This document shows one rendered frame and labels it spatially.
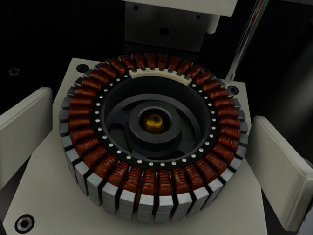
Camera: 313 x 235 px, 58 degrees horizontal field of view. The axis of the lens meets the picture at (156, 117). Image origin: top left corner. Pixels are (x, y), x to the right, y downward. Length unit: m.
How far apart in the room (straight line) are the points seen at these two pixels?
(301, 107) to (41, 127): 0.21
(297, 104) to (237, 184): 0.11
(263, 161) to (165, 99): 0.08
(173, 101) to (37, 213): 0.11
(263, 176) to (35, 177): 0.13
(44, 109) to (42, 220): 0.06
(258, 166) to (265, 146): 0.01
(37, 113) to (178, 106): 0.09
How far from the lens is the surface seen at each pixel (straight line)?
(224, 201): 0.19
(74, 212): 0.18
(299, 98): 0.29
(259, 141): 0.18
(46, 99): 0.18
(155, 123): 0.17
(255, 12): 0.21
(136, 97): 0.20
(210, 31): 0.29
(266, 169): 0.17
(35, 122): 0.17
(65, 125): 0.17
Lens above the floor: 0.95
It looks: 52 degrees down
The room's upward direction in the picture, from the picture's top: 10 degrees clockwise
